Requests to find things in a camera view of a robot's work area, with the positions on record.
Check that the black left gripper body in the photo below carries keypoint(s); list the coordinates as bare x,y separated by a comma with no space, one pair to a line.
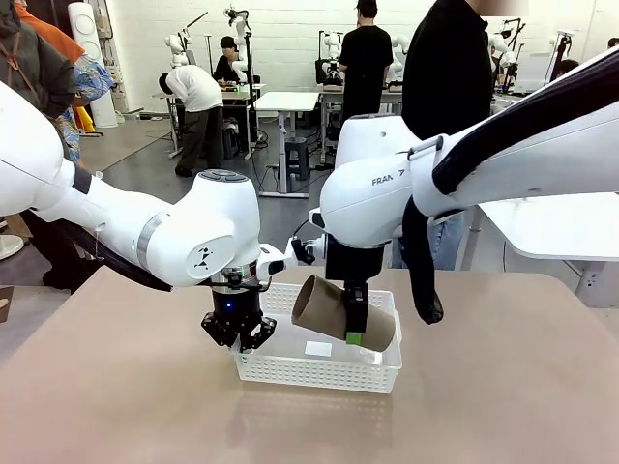
237,307

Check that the black power strip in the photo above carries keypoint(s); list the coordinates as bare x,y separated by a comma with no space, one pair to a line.
324,166

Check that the brown paper cup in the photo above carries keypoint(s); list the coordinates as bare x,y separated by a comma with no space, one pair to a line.
319,309

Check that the mannequin in grey jacket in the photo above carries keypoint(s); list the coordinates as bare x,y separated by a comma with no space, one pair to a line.
34,58

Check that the person in black polo shirt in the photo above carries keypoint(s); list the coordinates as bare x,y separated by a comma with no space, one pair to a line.
445,72

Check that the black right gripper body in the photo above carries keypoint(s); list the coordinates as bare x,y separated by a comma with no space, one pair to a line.
353,261

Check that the brown cardboard piece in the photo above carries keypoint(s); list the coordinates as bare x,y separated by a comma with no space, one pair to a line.
6,304

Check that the white label sheet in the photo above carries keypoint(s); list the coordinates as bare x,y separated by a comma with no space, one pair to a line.
318,349

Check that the white standing desk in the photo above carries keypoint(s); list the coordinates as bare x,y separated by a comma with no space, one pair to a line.
285,101

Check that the mannequin in orange patterned clothes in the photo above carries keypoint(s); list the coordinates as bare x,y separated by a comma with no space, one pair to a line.
92,77

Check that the person in white shirt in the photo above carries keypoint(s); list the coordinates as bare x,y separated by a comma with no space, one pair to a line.
193,96

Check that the white perforated plastic basket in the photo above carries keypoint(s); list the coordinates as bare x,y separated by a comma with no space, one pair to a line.
314,374

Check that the dark low stool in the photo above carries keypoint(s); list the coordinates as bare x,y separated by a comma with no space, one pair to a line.
231,140

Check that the white round stand base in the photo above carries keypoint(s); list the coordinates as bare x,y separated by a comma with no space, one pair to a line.
9,246

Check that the seated person with black cap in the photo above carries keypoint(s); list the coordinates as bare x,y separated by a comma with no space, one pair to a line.
226,65

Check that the grey plastic stool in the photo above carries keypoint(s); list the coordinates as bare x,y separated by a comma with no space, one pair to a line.
296,159

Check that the white tower fan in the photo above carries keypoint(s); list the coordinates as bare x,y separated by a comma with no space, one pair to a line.
92,58

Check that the white side table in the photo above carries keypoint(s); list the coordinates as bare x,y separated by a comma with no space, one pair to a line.
556,227

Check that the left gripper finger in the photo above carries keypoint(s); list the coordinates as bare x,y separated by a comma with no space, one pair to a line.
217,331
258,336

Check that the black tripod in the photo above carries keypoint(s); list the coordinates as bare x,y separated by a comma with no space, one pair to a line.
561,58

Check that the person in black t-shirt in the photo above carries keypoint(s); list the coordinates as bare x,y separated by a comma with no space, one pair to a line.
365,63

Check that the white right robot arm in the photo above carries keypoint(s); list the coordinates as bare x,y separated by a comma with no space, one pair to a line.
362,193

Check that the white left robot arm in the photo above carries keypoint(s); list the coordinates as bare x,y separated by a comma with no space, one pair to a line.
193,232

